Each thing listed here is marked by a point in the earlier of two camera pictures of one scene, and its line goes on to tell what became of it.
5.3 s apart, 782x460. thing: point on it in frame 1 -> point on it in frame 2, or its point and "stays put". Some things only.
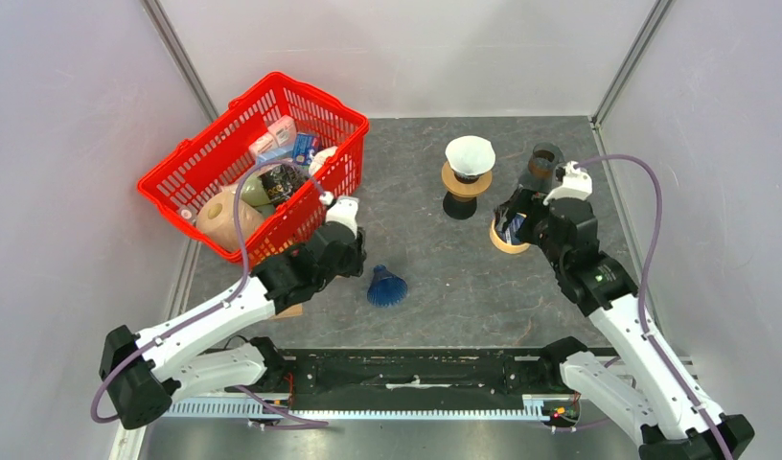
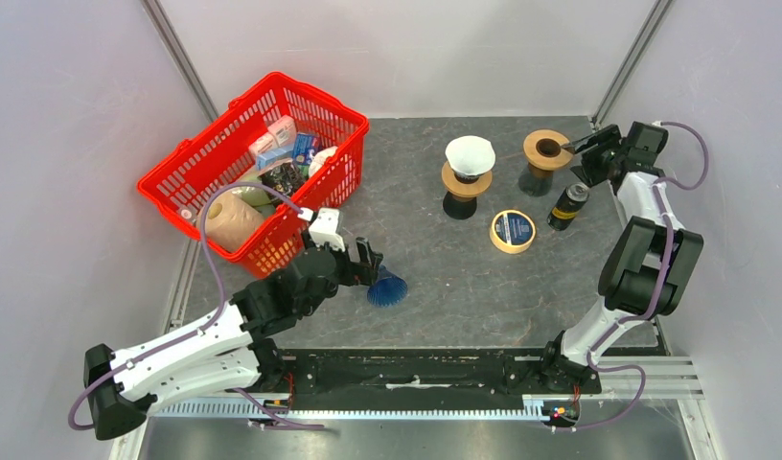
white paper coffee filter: [471, 155] stays put
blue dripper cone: [385, 288] stays put
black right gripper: [525, 201] -> [607, 137]
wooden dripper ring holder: [464, 192] stays put
